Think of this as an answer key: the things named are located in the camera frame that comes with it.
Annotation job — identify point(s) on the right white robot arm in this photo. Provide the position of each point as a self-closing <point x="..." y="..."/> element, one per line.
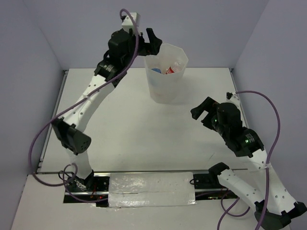
<point x="273" y="207"/>

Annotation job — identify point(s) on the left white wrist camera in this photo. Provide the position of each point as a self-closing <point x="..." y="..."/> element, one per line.
<point x="127" y="23"/>

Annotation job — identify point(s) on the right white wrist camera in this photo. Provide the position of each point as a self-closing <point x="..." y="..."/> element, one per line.
<point x="231" y="97"/>

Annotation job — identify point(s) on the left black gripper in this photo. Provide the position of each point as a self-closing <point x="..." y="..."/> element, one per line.
<point x="155" y="42"/>

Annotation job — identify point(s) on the white plastic bin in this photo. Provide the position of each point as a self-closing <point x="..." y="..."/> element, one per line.
<point x="163" y="88"/>

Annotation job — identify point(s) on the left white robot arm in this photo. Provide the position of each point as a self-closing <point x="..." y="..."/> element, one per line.
<point x="70" y="127"/>

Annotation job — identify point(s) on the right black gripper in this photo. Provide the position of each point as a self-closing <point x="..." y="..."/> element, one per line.
<point x="209" y="105"/>

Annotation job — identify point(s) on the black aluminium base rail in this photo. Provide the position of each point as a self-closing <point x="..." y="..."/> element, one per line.
<point x="205" y="189"/>

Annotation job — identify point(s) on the white tape sheet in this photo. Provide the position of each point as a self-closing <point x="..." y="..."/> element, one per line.
<point x="155" y="189"/>

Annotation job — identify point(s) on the blue label clear bottle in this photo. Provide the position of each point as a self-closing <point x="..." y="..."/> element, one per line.
<point x="156" y="70"/>

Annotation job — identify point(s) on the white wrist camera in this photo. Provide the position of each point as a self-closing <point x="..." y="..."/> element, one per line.
<point x="231" y="97"/>
<point x="127" y="23"/>

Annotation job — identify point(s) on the red label clear bottle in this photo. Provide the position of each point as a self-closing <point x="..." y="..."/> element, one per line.
<point x="174" y="68"/>

